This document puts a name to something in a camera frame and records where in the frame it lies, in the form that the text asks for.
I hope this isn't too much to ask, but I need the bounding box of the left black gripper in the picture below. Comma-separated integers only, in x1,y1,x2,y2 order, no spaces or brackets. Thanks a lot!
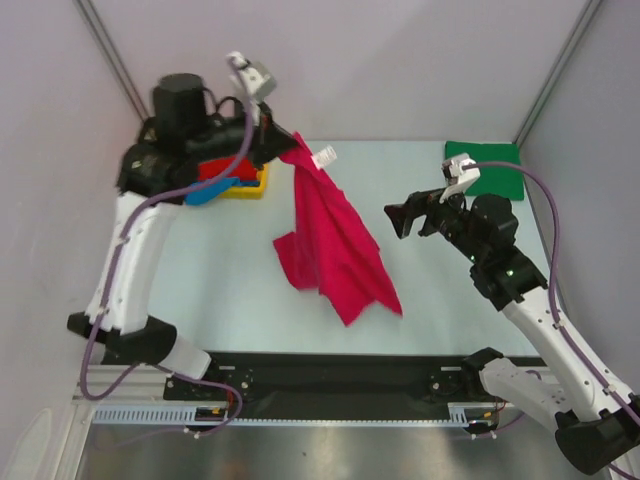
189,96,299,170

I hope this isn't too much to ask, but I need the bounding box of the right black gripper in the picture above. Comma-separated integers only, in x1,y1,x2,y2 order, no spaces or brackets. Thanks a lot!
383,179,484,264

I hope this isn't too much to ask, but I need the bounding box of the magenta t shirt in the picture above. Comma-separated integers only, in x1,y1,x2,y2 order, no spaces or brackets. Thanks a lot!
273,132,403,326

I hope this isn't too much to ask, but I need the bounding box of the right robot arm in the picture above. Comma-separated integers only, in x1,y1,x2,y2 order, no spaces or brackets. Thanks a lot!
384,189,639,475

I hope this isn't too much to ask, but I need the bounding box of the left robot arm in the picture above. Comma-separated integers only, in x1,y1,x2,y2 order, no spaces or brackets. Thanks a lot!
67,67,297,400

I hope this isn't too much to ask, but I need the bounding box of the red t shirt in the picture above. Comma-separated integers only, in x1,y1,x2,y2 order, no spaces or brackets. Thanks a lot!
198,156,259,182

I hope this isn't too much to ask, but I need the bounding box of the yellow plastic bin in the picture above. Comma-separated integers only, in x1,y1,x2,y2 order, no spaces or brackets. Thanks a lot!
219,165,270,200

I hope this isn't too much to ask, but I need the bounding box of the blue t shirt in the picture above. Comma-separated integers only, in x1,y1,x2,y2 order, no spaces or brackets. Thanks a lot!
185,177,234,206

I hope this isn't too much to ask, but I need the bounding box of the folded green t shirt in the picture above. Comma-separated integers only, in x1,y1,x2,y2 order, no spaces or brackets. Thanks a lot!
444,140,525,201

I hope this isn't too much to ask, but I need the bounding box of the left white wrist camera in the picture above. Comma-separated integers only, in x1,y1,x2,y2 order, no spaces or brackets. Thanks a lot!
226,51,277,124

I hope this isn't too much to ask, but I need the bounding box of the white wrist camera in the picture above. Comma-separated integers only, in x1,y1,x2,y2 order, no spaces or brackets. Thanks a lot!
226,51,277,124
439,153,481,203

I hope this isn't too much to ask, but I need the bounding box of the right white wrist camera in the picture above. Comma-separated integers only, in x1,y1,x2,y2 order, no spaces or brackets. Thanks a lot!
439,153,481,203

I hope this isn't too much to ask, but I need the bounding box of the slotted cable duct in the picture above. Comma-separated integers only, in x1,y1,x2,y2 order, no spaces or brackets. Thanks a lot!
93,405,489,428

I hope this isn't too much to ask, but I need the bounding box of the left corner aluminium post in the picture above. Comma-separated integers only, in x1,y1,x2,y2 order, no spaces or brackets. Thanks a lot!
72,0,149,121

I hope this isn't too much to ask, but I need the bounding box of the corner aluminium post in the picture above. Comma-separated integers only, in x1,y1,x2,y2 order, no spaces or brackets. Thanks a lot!
72,0,149,121
513,0,604,147

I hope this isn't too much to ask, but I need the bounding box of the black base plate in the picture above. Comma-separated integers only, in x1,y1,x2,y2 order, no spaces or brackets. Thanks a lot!
99,349,561,421

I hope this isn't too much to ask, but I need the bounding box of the aluminium frame rail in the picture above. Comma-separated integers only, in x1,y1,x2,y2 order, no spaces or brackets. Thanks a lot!
70,363,617,407

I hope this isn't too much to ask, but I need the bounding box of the right corner aluminium post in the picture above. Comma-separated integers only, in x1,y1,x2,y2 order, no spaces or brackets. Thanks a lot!
513,0,604,147

